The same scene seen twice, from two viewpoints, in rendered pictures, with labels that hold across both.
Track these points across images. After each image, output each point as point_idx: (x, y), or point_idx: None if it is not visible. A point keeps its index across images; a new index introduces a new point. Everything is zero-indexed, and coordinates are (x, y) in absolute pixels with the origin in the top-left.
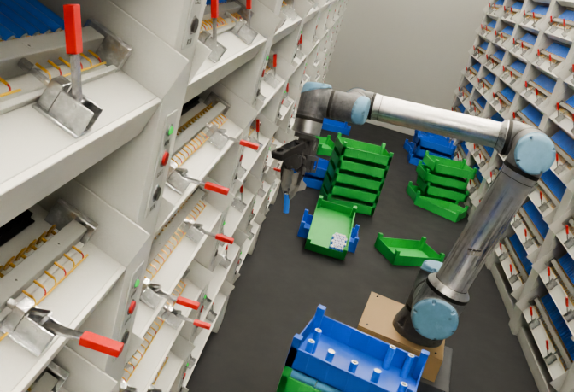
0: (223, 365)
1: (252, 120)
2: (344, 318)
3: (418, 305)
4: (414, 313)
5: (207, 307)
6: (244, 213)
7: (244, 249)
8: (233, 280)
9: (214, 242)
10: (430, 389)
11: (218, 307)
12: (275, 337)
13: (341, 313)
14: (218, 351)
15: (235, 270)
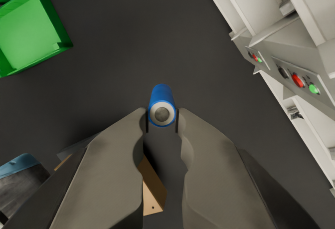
0: (181, 0)
1: None
2: (183, 176)
3: (1, 169)
4: (13, 160)
5: None
6: (296, 33)
7: (316, 151)
8: (256, 67)
9: None
10: (68, 147)
11: None
12: (191, 90)
13: None
14: (202, 11)
15: (248, 47)
